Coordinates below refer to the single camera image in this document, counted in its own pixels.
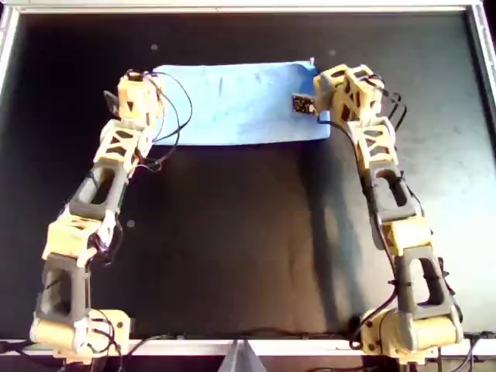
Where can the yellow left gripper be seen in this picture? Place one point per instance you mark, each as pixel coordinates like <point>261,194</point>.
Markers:
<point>133,97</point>

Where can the yellow grey right robot arm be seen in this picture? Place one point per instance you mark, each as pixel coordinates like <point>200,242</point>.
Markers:
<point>376,143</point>

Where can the grey triangular stand foot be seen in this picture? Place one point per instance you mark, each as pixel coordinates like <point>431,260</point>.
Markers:
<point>240,360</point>

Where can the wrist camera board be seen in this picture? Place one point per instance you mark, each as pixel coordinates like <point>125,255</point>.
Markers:
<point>112,102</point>
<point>304,104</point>

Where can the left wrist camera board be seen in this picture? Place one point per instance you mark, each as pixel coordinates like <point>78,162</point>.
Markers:
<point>112,102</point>

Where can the yellow grey left robot arm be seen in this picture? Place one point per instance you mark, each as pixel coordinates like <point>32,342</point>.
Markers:
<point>116,143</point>

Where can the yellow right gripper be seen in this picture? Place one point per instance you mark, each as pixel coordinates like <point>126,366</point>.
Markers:
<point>348,93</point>

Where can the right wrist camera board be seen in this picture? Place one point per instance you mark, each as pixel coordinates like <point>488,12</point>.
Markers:
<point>304,104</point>

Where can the yellow left arm base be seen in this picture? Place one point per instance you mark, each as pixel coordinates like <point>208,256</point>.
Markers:
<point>114,325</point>

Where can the aluminium table frame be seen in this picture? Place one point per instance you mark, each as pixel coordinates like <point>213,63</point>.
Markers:
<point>310,347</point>

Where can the light blue microfibre cloth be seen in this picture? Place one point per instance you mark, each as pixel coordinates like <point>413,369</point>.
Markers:
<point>240,104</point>

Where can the yellow right arm base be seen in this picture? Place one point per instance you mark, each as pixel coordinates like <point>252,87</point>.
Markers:
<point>372,341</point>

